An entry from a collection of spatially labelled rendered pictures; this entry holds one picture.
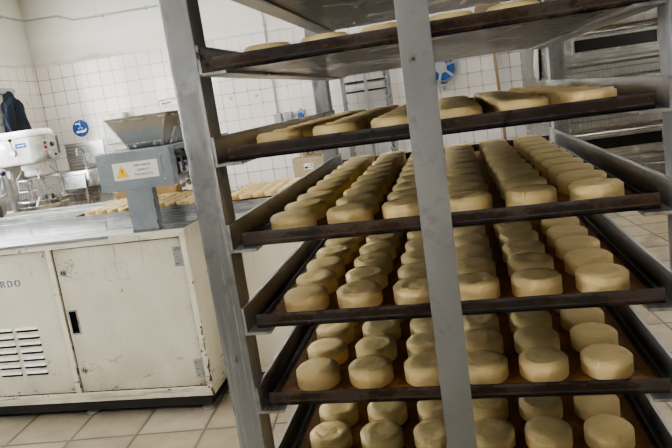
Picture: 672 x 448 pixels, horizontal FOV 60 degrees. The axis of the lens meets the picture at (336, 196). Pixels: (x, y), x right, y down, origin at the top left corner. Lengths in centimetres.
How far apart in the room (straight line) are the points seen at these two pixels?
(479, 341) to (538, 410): 11
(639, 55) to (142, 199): 449
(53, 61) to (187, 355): 530
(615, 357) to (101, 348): 245
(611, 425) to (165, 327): 218
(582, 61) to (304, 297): 521
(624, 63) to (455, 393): 533
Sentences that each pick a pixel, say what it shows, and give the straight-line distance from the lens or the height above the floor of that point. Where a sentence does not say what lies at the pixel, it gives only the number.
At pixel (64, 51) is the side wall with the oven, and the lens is 743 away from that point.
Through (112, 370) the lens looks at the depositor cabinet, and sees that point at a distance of 289.
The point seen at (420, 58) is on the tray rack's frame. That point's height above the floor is 129.
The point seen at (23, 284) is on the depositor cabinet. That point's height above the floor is 66.
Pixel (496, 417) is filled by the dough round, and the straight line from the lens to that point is 74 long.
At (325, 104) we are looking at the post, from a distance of 118.
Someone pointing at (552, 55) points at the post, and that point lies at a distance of 117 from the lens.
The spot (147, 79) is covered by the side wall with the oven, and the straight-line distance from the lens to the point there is 700.
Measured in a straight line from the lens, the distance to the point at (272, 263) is 261.
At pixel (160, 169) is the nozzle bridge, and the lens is 248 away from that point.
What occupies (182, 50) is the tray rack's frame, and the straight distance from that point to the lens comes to 60.
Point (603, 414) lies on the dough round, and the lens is 76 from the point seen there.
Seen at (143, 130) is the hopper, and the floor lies 125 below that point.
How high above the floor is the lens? 127
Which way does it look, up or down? 9 degrees down
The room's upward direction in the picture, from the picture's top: 8 degrees counter-clockwise
